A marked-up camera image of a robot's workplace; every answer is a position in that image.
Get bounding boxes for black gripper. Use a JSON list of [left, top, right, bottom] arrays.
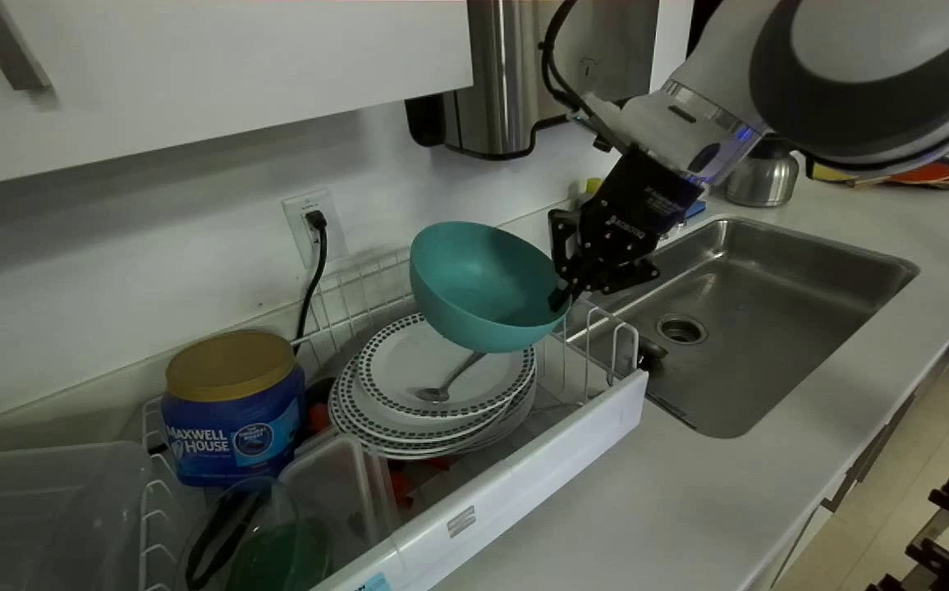
[[546, 143, 708, 318]]

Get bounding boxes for teal bowl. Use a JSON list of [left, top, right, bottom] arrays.
[[407, 219, 571, 355]]

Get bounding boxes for white plate patterned rim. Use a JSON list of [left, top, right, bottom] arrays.
[[361, 316, 533, 419], [324, 358, 540, 464], [342, 312, 537, 445]]

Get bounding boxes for green bowl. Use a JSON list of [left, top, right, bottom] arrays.
[[223, 518, 336, 591]]

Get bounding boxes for metal spoon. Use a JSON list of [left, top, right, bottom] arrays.
[[414, 349, 490, 405]]

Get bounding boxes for stainless steel sink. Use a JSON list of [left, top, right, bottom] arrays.
[[568, 214, 921, 442]]

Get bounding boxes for stainless paper towel dispenser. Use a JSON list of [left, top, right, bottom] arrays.
[[405, 0, 662, 163]]

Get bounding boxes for white dish rack tray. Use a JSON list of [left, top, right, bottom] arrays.
[[313, 371, 649, 591]]

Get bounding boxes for small clear plastic container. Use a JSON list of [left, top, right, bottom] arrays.
[[272, 436, 400, 566]]

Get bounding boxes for orange round mat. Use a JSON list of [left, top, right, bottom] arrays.
[[880, 153, 949, 191]]

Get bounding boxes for blue canister yellow lid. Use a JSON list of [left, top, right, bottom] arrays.
[[157, 327, 309, 491]]

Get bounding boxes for large clear plastic container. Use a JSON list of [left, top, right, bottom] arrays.
[[0, 439, 155, 591]]

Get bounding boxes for steel kettle black handle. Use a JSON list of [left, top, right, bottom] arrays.
[[716, 143, 803, 209]]

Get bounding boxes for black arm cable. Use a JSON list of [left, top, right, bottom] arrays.
[[537, 0, 620, 149]]

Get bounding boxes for white wire dish rack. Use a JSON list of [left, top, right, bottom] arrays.
[[137, 231, 645, 591]]

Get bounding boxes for black power cable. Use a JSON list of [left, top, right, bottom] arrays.
[[293, 209, 327, 343]]

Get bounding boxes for white wall outlet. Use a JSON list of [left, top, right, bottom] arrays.
[[276, 191, 346, 276]]

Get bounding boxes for white wall cabinet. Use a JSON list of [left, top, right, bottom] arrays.
[[0, 0, 477, 191]]

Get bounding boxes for black utensil handle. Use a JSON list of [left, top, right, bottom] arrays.
[[180, 488, 270, 591]]

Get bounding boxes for grey cabinet handle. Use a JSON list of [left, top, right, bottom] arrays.
[[0, 0, 60, 109]]

